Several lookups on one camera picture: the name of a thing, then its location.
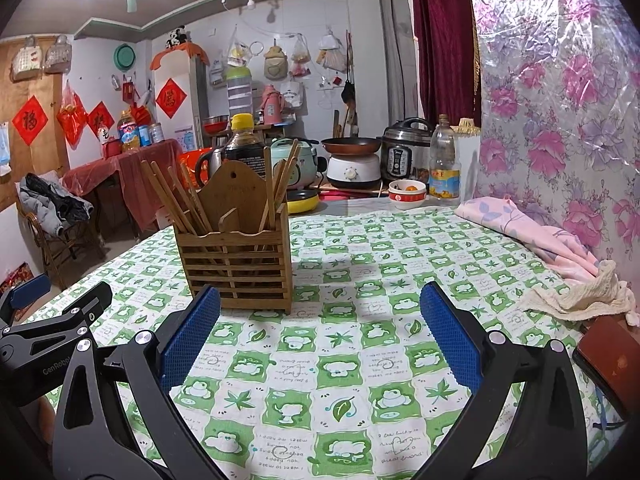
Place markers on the woven hanging bag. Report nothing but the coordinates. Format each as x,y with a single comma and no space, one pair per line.
58,55
26,60

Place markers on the pink floral cloth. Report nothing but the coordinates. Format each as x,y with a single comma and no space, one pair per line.
520,230

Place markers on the red plastic bag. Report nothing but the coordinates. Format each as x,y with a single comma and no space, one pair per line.
71,115

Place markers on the grey black jacket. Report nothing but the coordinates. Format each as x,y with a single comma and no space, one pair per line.
50,200

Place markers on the silver metal can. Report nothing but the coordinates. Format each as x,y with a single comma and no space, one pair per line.
156,133

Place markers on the wooden slatted chopstick holder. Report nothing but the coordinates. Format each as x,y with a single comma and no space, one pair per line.
235,265

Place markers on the stainless steel kettle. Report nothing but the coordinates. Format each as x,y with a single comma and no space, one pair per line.
207,167

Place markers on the red cloth covered side table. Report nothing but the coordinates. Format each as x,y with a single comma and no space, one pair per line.
130,175

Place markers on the orange cloth cover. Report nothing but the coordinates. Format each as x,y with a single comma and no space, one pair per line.
182,52

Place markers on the panda plush toy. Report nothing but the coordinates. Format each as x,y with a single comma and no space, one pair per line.
176,37

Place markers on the mint green rice cooker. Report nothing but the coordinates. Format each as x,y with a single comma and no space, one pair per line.
305,165

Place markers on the red white bowl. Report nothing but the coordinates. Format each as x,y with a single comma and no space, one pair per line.
407,197

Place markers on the cream rag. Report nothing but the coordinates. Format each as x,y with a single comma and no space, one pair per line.
585,295

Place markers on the pink thermos jug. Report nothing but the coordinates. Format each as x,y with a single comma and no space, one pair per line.
274,105

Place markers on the white carton box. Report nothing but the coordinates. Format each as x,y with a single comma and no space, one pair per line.
467,170

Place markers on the red printed box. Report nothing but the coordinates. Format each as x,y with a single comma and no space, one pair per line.
17,280

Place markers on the yellow pan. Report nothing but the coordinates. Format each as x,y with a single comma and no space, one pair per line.
302,202

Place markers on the dark sauce bottle yellow cap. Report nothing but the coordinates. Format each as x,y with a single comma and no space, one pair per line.
242,145

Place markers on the white electric hotplate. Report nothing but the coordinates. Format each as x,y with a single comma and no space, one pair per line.
352,170

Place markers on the green white printed tablecloth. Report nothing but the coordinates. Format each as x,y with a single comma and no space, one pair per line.
350,270

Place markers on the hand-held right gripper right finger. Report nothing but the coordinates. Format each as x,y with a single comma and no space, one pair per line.
450,335

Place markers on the beige hanging pouch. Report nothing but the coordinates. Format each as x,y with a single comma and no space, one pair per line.
275,62

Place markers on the brown leather case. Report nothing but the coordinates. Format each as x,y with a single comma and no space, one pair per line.
610,360

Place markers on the clear cooking oil bottle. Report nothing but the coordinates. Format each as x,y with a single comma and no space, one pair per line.
444,170

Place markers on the white hanging plastic bag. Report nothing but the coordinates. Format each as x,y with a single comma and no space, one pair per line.
332,55

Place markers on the red metal bowl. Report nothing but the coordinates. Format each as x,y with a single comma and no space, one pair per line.
215,124

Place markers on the copper frying pan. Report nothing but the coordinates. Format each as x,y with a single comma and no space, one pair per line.
350,145

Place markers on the orange red packaging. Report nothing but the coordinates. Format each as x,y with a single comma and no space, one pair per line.
187,165

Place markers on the wicker chair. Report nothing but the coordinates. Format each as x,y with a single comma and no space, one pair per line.
75,255

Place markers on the dark red curtain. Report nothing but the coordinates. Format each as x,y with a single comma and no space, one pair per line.
442,35

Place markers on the silver black pressure cooker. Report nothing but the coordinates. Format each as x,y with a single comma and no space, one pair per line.
407,155

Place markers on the blue metal can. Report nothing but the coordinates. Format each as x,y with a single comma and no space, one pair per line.
144,135

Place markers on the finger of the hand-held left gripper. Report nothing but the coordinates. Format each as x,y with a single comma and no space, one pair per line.
85,305
30,290

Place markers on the green round plate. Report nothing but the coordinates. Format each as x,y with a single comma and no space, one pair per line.
125,56

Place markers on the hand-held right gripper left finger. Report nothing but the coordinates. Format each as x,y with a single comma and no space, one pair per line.
192,332

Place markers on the green striped white container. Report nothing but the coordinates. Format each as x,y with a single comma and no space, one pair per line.
239,90

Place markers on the red diamond paper decoration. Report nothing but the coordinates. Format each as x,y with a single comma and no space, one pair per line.
30,120
171,98
100,120

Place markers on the white refrigerator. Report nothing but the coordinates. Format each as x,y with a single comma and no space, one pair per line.
195,105

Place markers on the large yellow oil bottle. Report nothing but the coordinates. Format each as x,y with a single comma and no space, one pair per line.
129,135

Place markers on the pink floral plastic sheet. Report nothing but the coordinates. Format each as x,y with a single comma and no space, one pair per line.
565,85

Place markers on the bundle of wooden chopsticks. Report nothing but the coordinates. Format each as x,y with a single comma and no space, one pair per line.
182,200

